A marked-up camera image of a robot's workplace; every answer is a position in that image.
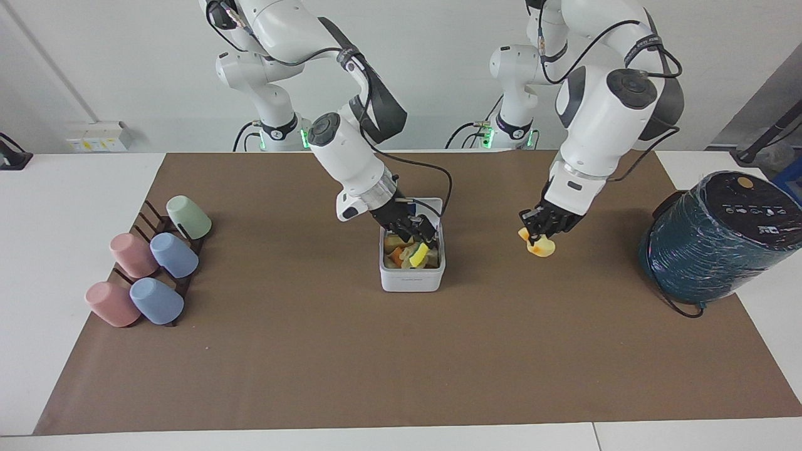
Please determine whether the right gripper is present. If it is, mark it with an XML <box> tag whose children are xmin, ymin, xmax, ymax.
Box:
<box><xmin>369</xmin><ymin>197</ymin><xmax>439</xmax><ymax>247</ymax></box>

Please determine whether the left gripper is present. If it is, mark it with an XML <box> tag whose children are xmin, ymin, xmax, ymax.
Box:
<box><xmin>519</xmin><ymin>195</ymin><xmax>587</xmax><ymax>247</ymax></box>

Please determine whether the yellow orange trash piece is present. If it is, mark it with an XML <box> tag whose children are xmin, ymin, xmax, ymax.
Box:
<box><xmin>518</xmin><ymin>227</ymin><xmax>557</xmax><ymax>259</ymax></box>

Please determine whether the dark teal round trash bin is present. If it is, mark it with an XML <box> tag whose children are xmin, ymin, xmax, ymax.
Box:
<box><xmin>638</xmin><ymin>170</ymin><xmax>802</xmax><ymax>306</ymax></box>

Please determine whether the white square container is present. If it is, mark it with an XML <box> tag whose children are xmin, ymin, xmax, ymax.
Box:
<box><xmin>379</xmin><ymin>197</ymin><xmax>447</xmax><ymax>293</ymax></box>

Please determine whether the green plastic cup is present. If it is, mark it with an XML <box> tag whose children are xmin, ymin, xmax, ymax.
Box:
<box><xmin>166</xmin><ymin>195</ymin><xmax>213</xmax><ymax>241</ymax></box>

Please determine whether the black stand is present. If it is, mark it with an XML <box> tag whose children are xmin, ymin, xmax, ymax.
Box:
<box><xmin>736</xmin><ymin>100</ymin><xmax>802</xmax><ymax>167</ymax></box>
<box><xmin>0</xmin><ymin>132</ymin><xmax>34</xmax><ymax>171</ymax></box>

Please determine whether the blue plastic cup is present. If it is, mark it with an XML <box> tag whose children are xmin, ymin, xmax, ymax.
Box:
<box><xmin>129</xmin><ymin>277</ymin><xmax>185</xmax><ymax>326</ymax></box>
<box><xmin>149</xmin><ymin>232</ymin><xmax>200</xmax><ymax>279</ymax></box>

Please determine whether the blue box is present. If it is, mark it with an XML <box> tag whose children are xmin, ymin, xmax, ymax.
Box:
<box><xmin>772</xmin><ymin>158</ymin><xmax>802</xmax><ymax>206</ymax></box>

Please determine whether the dark brown cup rack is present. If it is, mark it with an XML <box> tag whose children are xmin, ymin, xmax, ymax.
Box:
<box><xmin>112</xmin><ymin>200</ymin><xmax>205</xmax><ymax>328</ymax></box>

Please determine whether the pink plastic cup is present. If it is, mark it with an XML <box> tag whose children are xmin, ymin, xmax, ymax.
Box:
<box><xmin>85</xmin><ymin>281</ymin><xmax>142</xmax><ymax>328</ymax></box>
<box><xmin>110</xmin><ymin>232</ymin><xmax>160</xmax><ymax>279</ymax></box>

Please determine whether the white wall socket box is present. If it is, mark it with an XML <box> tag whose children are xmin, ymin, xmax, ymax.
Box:
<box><xmin>65</xmin><ymin>120</ymin><xmax>134</xmax><ymax>153</ymax></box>

